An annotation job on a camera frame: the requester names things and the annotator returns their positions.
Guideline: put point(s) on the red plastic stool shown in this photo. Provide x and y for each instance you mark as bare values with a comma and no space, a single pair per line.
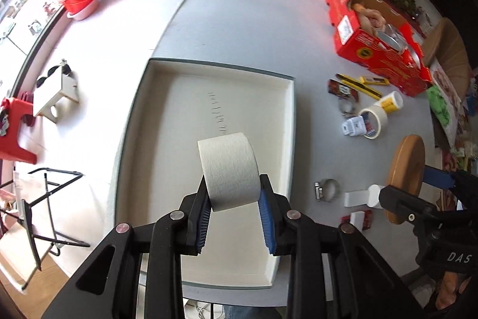
12,113

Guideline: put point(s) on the masking tape roll yellow core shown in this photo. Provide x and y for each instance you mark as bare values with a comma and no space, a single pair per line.
230,171

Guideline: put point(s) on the metal hose clamp far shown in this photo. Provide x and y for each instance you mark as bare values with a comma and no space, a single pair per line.
347,107

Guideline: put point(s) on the grey white plug adapter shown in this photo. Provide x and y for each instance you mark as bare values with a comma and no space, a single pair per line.
354,126

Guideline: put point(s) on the white rectangular block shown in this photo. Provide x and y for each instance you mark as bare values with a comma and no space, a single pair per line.
356,198

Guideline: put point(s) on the wide white tape roll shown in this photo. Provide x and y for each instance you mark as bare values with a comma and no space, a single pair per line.
375,120

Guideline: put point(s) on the dark red snack packet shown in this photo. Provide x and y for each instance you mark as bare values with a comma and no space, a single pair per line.
342,91

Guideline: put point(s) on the small red white box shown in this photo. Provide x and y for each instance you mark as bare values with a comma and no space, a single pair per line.
361,220

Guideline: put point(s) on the yellow label white bottle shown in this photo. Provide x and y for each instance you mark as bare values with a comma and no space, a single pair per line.
391,102

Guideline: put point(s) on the black wire rack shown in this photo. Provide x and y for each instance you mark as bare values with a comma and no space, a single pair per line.
32,192

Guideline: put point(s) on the short yellow utility knife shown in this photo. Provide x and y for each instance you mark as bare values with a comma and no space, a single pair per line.
376,81

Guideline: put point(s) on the long yellow utility knife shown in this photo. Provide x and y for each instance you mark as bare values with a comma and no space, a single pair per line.
353,83

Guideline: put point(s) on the green patterned cushion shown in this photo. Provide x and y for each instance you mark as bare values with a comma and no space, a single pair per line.
440,109

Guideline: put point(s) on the white cardboard box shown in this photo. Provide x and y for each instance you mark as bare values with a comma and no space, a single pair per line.
59,82

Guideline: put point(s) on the brown wooden ring disc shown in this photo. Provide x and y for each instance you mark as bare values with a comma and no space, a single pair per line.
400,197

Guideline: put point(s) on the dark green tray box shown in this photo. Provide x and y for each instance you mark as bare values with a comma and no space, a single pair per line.
222,125

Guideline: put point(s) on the red cardboard fruit box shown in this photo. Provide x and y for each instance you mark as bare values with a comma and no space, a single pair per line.
371,34

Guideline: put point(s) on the person's right hand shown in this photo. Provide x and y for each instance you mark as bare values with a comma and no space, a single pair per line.
449,288

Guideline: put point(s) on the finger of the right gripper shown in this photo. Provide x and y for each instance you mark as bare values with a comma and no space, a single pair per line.
438,178

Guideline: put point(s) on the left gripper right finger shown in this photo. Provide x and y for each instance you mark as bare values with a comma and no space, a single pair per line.
288,232

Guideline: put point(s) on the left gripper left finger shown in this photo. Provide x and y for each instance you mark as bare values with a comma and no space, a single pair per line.
180,233

